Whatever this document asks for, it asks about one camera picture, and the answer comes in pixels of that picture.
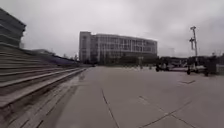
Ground row of dark trees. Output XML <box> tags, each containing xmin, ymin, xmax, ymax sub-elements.
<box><xmin>82</xmin><ymin>53</ymin><xmax>159</xmax><ymax>66</ymax></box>

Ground group of parked scooters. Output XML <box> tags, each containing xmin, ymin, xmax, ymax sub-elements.
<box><xmin>154</xmin><ymin>55</ymin><xmax>219</xmax><ymax>77</ymax></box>

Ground dark building with horizontal bands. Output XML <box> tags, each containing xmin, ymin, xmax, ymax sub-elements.
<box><xmin>0</xmin><ymin>7</ymin><xmax>27</xmax><ymax>50</ymax></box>

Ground grey concrete paved plaza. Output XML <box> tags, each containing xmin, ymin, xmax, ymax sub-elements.
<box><xmin>6</xmin><ymin>65</ymin><xmax>224</xmax><ymax>128</ymax></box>

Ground large grey multistorey building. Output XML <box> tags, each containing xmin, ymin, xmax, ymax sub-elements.
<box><xmin>78</xmin><ymin>31</ymin><xmax>159</xmax><ymax>65</ymax></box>

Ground low dark wall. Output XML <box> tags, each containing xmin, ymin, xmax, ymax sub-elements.
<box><xmin>25</xmin><ymin>48</ymin><xmax>84</xmax><ymax>68</ymax></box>

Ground tall pole with lamps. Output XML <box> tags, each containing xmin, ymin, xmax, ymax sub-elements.
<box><xmin>188</xmin><ymin>25</ymin><xmax>200</xmax><ymax>67</ymax></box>

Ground wide grey concrete steps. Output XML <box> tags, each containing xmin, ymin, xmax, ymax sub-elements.
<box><xmin>0</xmin><ymin>45</ymin><xmax>88</xmax><ymax>125</ymax></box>

